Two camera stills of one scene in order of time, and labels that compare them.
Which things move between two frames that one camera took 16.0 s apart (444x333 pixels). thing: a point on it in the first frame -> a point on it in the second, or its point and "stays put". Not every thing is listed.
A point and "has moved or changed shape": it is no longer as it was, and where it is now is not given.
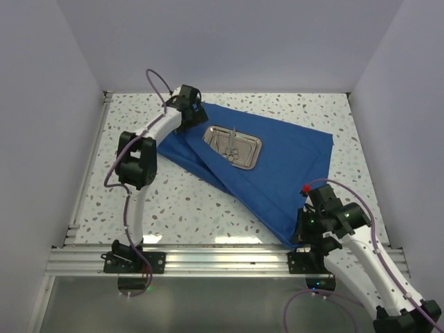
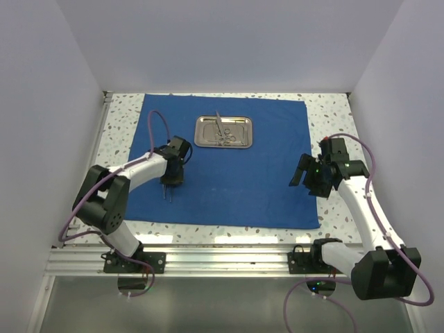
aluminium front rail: (202, 261) stays put
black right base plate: (306, 263) stays put
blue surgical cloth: (289, 164) has moved or changed shape
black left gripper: (200, 116) -> (177, 179)
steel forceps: (217, 141) -> (171, 192)
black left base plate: (133, 262) stays put
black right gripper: (302, 236) -> (307, 163)
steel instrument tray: (241, 150) -> (226, 132)
